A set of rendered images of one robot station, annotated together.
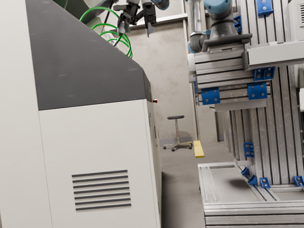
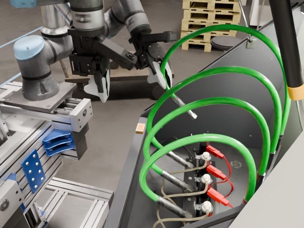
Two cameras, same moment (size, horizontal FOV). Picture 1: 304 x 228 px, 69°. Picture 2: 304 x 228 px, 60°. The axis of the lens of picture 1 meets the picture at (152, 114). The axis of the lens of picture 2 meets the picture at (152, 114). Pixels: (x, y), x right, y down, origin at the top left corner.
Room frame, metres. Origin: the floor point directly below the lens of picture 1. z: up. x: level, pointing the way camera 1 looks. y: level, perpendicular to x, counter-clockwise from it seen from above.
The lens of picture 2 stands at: (2.12, 0.17, 1.62)
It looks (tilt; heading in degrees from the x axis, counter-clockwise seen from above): 35 degrees down; 186
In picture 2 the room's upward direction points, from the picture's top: straight up
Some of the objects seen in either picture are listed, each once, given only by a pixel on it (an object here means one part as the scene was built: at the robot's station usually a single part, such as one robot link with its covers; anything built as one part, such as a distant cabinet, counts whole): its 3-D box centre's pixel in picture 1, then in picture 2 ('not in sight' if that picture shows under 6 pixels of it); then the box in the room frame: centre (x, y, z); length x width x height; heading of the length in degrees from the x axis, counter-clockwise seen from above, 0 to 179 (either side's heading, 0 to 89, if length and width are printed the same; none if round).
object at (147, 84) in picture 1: (145, 89); (130, 184); (1.50, 0.03, 0.87); 0.62 x 0.04 x 0.16; 177
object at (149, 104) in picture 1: (154, 151); not in sight; (1.49, 0.01, 0.44); 0.65 x 0.02 x 0.68; 177
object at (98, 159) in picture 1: (114, 162); not in sight; (1.51, 0.29, 0.39); 0.70 x 0.58 x 0.79; 177
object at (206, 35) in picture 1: (210, 39); not in sight; (1.66, -0.50, 1.20); 0.13 x 0.12 x 0.14; 35
